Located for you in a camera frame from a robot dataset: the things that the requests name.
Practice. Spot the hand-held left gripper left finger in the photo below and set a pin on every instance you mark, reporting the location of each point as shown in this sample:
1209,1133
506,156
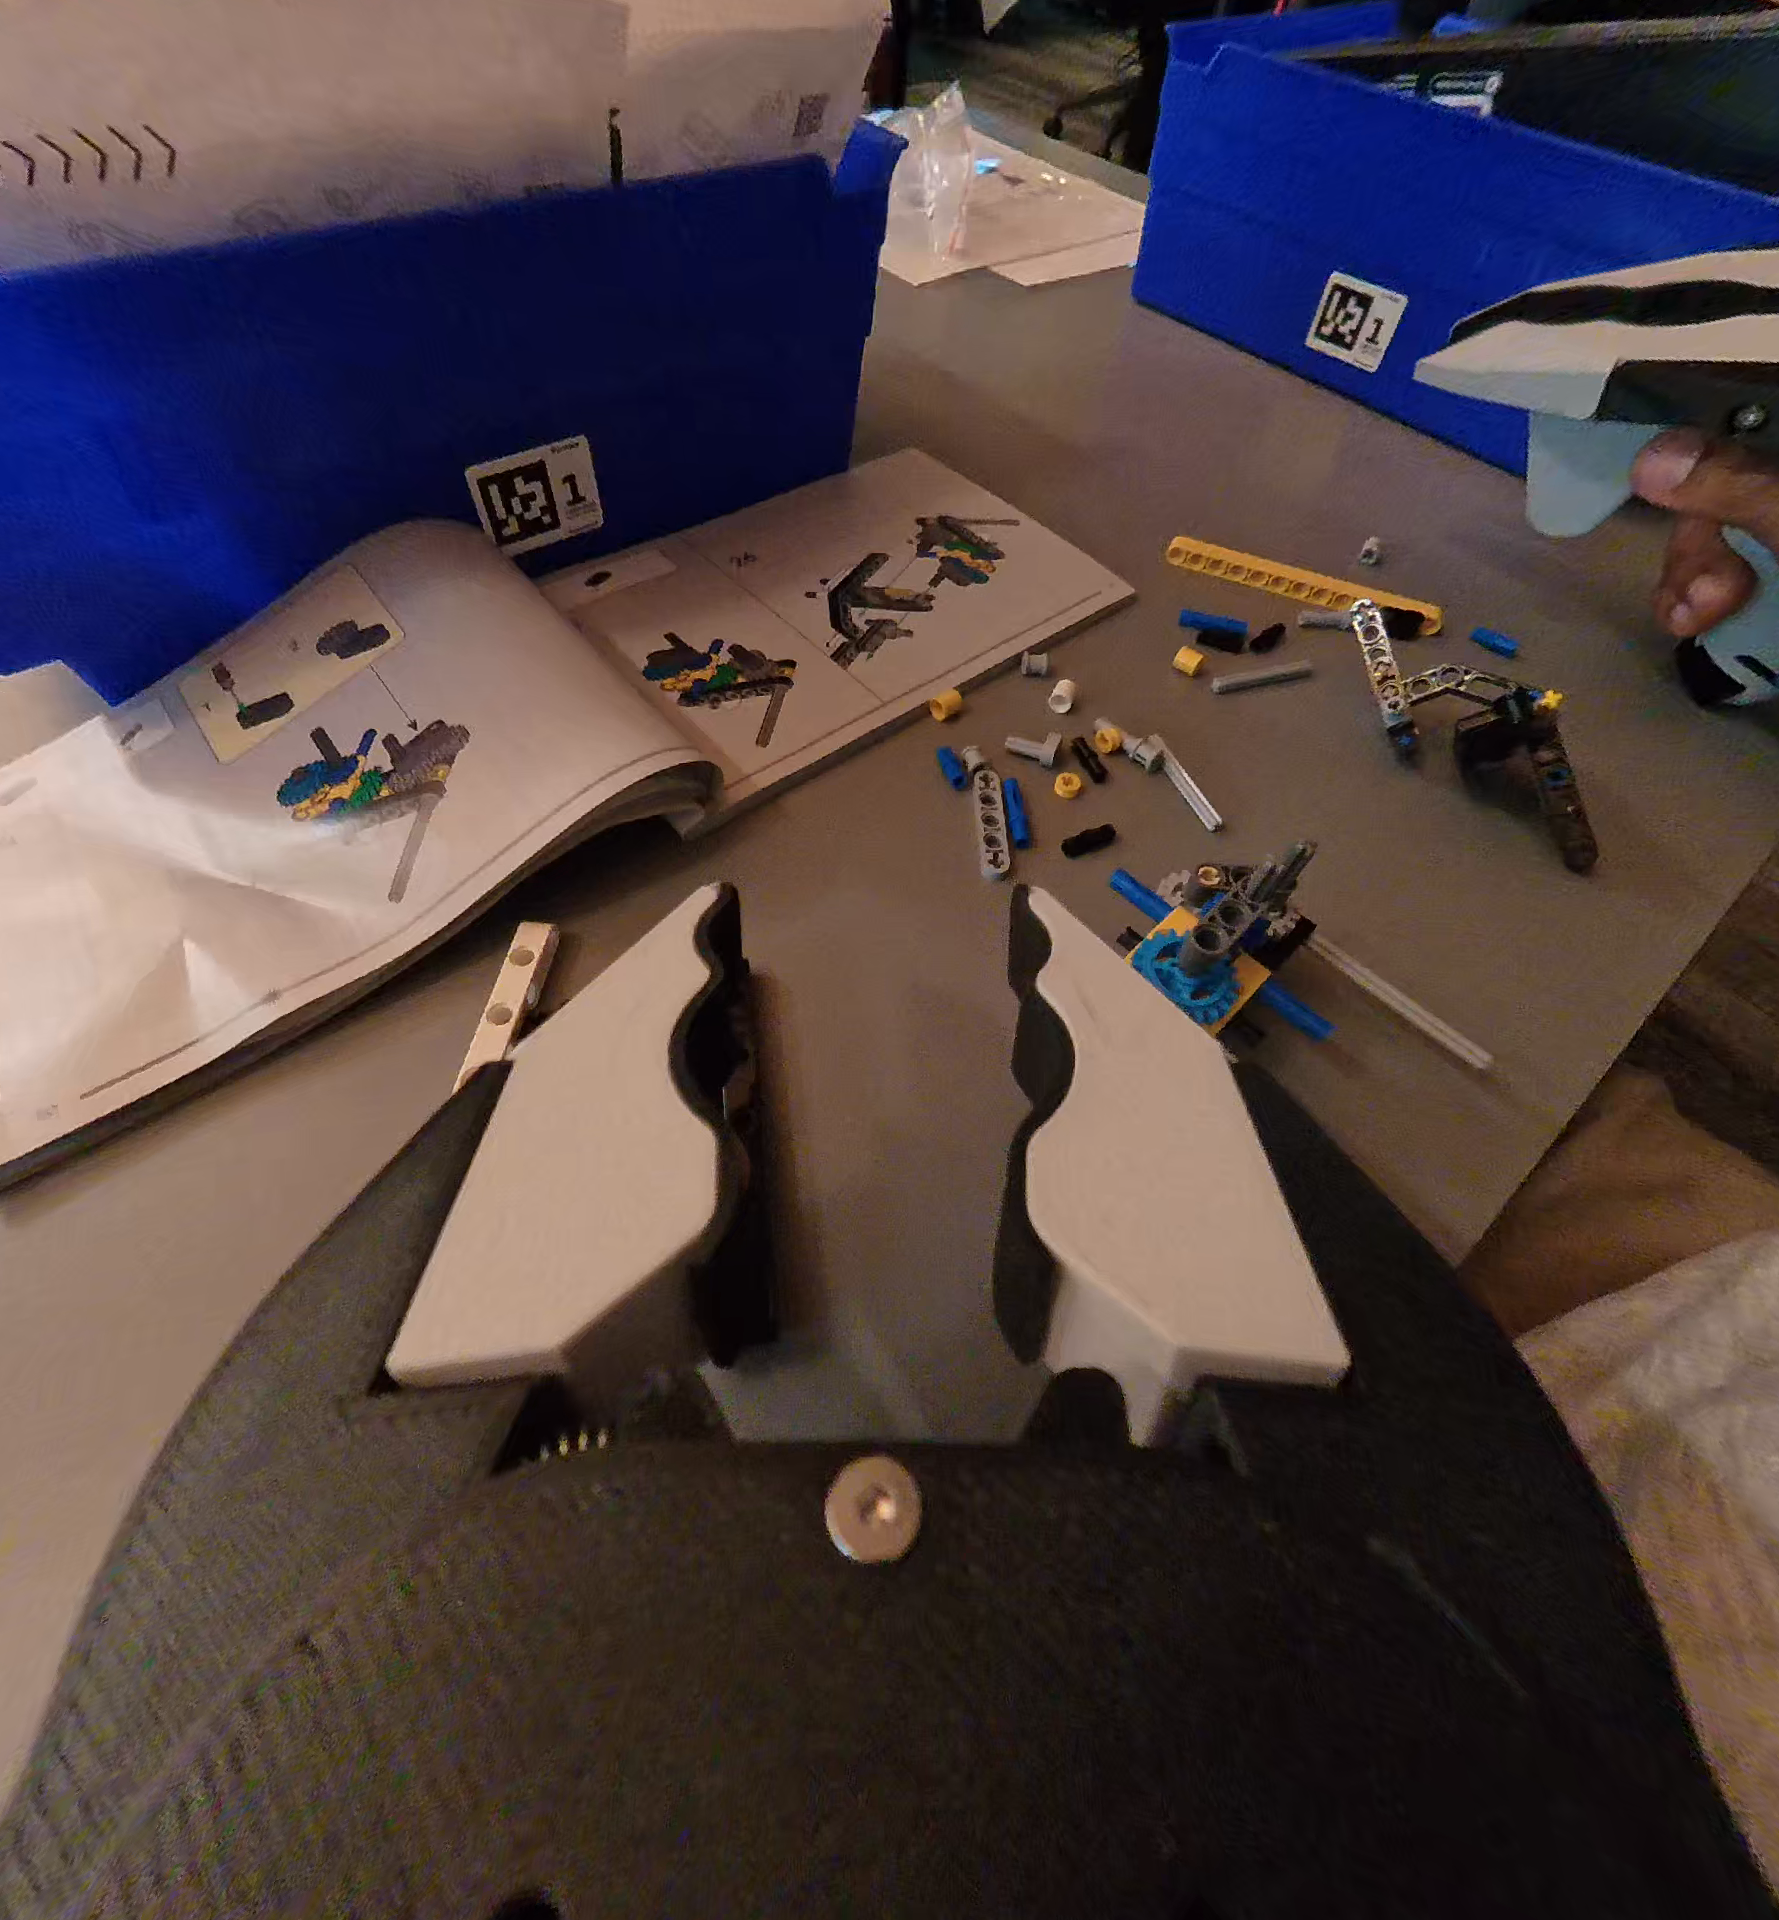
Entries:
573,1200

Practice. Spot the lego instruction booklet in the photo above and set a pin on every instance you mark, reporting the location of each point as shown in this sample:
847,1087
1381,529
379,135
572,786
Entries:
453,826

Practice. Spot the person's right hand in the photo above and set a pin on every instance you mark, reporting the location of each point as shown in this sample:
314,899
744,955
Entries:
1774,511

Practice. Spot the long grey lego pin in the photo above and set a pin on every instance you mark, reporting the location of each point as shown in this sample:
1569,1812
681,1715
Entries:
1148,752

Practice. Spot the clear plastic bag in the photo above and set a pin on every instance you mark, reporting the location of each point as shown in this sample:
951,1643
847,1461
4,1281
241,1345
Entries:
994,195

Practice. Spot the short blue lego pin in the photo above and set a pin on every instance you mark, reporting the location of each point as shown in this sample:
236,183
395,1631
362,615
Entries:
1496,641

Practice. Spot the long yellow lego beam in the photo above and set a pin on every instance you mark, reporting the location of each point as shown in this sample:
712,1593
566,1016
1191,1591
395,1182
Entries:
1303,585

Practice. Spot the lego gear assembly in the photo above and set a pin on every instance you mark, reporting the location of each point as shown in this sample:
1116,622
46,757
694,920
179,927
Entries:
1219,946

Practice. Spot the long blue lego pin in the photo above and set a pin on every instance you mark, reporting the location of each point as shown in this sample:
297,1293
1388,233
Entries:
1212,622

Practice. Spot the black lego linkage subassembly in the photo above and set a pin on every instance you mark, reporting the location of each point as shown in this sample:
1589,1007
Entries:
1503,737

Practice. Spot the long white lego beam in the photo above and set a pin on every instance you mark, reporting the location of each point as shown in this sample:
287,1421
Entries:
512,1004

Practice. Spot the blue and grey lego connector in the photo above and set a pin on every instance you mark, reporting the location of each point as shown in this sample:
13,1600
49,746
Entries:
962,766

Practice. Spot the white papers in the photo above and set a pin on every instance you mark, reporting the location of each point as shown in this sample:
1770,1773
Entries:
305,121

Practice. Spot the blue storage bin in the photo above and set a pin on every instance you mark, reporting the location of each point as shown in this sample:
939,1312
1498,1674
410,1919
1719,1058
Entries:
379,405
1278,225

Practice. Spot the long thin grey lego axle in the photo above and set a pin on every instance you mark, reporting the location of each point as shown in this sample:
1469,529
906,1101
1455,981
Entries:
1408,1010

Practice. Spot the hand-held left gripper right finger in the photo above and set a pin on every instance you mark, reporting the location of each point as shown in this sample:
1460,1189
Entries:
1189,1215

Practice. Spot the blue lego axle pin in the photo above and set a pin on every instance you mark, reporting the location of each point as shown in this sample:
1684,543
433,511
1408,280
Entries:
1014,815

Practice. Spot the thin grey lego liftarm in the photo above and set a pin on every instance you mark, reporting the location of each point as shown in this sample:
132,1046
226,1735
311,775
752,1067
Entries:
992,826

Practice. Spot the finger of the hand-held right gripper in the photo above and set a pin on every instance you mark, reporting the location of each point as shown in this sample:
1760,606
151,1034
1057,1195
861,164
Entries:
1550,377
1655,292

